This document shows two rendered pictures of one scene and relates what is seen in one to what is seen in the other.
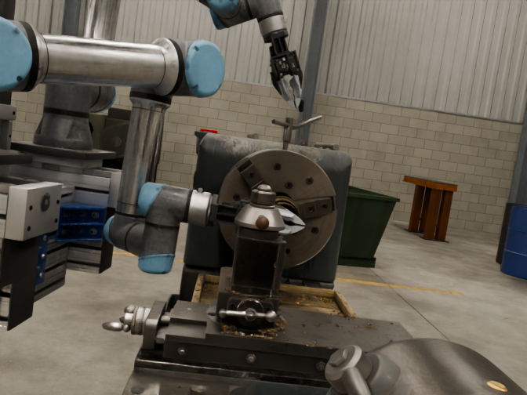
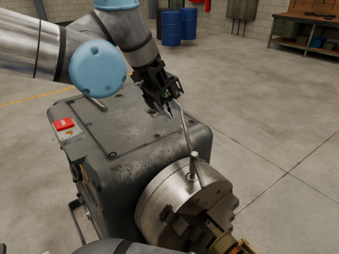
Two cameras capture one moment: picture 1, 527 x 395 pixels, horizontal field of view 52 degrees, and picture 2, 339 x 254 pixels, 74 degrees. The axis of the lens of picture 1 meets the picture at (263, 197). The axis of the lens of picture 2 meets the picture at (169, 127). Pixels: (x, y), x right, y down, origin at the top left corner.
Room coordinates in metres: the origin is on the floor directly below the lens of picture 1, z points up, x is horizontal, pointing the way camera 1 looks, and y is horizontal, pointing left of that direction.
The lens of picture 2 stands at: (1.10, 0.25, 1.71)
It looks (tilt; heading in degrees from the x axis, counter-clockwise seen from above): 34 degrees down; 328
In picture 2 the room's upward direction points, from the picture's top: straight up
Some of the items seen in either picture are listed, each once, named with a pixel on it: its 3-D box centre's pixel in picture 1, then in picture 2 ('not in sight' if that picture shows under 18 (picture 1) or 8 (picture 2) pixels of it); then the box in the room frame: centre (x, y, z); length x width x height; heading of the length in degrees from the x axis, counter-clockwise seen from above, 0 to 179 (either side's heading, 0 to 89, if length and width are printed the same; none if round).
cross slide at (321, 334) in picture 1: (283, 338); not in sight; (0.83, -0.06, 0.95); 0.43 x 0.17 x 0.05; 94
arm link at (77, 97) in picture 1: (70, 85); not in sight; (1.48, 0.56, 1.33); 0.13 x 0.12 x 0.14; 175
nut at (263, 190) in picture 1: (263, 195); not in sight; (0.83, 0.00, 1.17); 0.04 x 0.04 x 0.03
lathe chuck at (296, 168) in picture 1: (276, 208); (189, 211); (1.45, -0.04, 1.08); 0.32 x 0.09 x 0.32; 94
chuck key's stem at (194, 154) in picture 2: (286, 139); (192, 169); (1.45, -0.04, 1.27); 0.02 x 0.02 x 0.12
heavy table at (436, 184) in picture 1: (424, 206); not in sight; (10.01, -2.97, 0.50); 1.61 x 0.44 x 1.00; 5
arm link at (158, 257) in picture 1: (154, 245); not in sight; (1.19, 0.23, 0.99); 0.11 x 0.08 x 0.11; 46
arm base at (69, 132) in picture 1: (64, 128); not in sight; (1.47, 0.56, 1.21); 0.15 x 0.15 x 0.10
